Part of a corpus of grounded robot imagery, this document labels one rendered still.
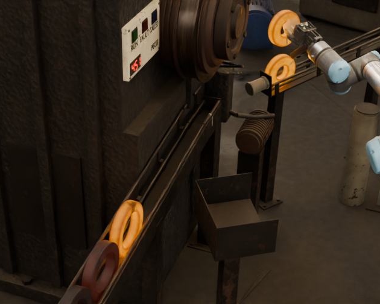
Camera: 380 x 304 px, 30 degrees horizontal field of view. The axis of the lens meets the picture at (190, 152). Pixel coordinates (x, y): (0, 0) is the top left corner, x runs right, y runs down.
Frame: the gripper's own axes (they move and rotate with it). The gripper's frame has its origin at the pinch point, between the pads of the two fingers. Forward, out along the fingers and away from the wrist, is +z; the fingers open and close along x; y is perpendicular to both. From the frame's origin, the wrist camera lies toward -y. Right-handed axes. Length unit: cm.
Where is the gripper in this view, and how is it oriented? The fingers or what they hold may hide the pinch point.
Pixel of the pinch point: (285, 24)
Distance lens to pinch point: 310.7
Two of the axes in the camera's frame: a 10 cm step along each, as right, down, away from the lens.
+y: 1.9, -6.8, -7.1
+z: -5.4, -6.8, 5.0
